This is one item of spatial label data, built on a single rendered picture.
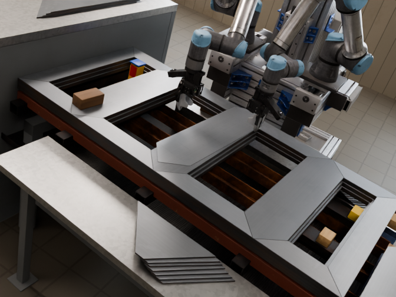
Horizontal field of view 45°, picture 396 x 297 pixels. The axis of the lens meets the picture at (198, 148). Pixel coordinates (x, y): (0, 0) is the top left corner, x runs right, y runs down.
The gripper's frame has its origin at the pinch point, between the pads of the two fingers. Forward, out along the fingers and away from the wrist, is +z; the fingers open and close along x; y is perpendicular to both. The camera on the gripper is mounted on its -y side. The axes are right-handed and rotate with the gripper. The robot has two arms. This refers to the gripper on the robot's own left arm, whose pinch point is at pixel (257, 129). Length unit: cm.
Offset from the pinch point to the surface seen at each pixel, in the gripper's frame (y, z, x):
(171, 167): 7, 1, 55
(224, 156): 0.4, 4.2, 25.7
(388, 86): 2, 78, -356
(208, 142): 7.9, 0.6, 28.2
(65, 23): 93, -18, 33
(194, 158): 5.3, 0.6, 42.7
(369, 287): -73, 3, 48
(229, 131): 7.7, 0.7, 11.9
